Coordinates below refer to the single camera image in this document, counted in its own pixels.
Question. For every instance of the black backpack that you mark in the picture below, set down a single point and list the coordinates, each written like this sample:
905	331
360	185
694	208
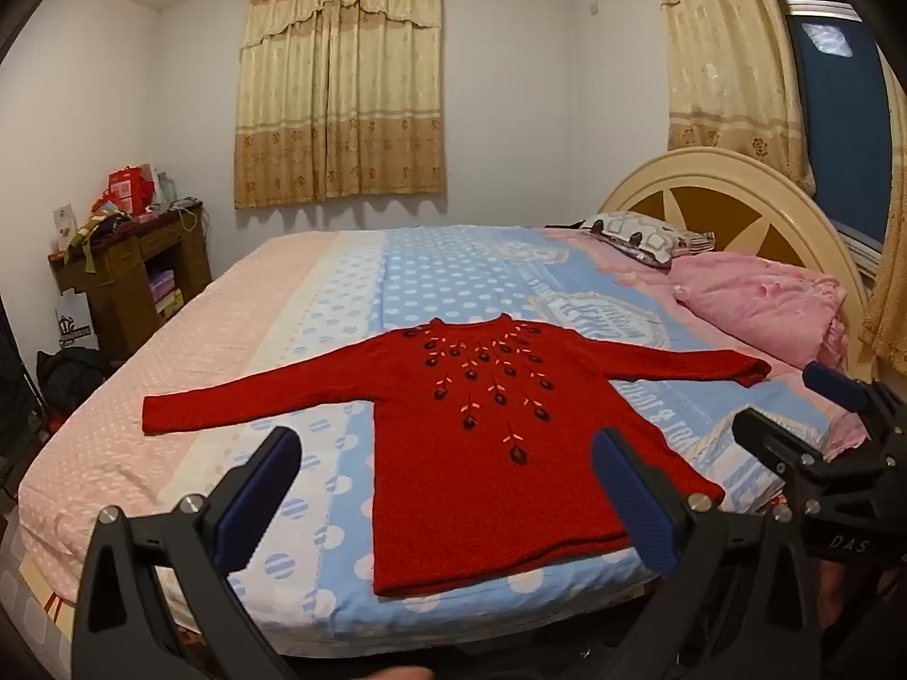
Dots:
74	386

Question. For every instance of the narrow beige floral curtain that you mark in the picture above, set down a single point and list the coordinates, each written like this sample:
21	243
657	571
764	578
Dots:
723	64

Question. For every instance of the pink pillow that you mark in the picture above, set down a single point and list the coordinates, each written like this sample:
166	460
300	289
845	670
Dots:
765	304

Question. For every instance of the brown wooden desk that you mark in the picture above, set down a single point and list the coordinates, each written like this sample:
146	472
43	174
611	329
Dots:
120	283

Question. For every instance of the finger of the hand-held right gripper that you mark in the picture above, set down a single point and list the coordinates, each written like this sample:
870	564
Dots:
769	443
840	386

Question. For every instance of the patterned white pillow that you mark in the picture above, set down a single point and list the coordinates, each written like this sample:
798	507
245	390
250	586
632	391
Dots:
648	237

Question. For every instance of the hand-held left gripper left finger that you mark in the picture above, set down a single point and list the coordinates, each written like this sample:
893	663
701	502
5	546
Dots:
259	489

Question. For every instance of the dark window pane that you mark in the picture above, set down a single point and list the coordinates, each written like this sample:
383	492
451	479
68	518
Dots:
843	134

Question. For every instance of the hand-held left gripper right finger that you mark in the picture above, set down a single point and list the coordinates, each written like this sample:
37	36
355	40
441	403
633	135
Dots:
634	496

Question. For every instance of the white card box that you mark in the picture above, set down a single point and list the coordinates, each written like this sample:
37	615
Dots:
65	227

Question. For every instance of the red gift box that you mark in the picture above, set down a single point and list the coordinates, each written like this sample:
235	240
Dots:
131	191

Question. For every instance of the wide beige floral curtain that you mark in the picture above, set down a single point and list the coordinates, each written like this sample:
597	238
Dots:
340	99

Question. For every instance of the cream wooden headboard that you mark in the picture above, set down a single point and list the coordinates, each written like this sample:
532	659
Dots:
716	184

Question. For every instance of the bed with dotted sheet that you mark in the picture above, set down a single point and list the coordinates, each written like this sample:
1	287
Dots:
283	312

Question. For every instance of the white printed paper bag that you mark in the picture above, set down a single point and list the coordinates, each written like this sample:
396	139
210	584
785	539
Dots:
74	322

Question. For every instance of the red knit sweater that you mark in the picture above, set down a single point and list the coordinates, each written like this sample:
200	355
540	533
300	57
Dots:
460	496

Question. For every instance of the beige floral curtain edge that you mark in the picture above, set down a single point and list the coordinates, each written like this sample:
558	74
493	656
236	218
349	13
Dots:
889	312

